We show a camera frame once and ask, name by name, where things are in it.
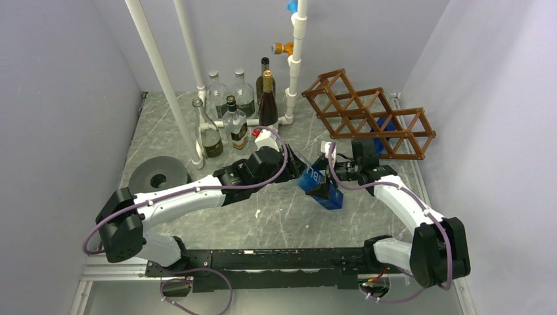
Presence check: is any white pvc pipe frame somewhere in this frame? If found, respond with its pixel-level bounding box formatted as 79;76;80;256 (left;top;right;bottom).
173;0;307;125

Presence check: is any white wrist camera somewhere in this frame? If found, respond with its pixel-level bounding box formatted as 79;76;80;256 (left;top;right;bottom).
320;141;336;161
252;129;280;152

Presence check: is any dark bottle silver cap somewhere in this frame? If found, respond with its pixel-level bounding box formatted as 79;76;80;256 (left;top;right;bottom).
256;56;270;106

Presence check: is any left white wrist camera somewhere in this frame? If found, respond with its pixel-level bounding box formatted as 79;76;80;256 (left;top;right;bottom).
252;129;280;152

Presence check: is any clear bottle dark label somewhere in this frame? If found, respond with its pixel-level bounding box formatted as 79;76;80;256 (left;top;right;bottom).
231;68;256;118

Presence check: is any small dark capped bottle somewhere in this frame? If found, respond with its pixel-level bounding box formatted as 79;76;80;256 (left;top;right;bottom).
222;95;249;151

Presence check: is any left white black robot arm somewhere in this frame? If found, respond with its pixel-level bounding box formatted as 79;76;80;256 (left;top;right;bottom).
95;146;307;276

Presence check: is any blue valve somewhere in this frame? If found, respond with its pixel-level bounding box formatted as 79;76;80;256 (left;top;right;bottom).
286;0;298;14

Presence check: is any brown wooden wine rack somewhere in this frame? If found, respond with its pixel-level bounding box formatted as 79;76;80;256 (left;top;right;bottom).
301;68;436;160

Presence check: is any clear bottle red green label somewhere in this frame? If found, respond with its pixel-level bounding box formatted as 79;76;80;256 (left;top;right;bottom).
205;70;230;120

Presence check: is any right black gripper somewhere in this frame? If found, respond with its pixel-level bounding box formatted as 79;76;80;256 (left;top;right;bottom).
305;157;361;200

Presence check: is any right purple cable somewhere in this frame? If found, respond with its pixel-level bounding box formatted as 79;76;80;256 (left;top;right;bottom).
327;142;455;305

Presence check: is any orange valve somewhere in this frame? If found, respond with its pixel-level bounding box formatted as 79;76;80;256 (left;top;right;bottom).
271;41;294;56

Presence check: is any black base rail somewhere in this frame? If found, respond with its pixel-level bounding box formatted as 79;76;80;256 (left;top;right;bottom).
145;247;399;293

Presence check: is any dark bottle gold cap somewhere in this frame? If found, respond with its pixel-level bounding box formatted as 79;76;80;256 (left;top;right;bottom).
259;70;279;130

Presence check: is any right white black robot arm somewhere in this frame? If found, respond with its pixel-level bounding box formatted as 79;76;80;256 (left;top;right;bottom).
310;140;471;290

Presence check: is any slanted white pvc pipe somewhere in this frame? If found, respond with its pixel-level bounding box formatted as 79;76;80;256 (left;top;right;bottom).
125;0;206;169

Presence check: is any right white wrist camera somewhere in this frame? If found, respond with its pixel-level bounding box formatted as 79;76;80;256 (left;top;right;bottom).
320;141;336;161

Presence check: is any blue labelled clear bottle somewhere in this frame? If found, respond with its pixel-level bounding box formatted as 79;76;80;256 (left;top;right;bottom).
298;165;344;210

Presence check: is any aluminium frame rail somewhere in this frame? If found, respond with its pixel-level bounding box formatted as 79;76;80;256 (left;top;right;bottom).
70;254;479;314

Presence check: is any standing clear empty bottle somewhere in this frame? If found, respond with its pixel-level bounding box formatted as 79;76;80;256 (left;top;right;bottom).
192;96;223;159

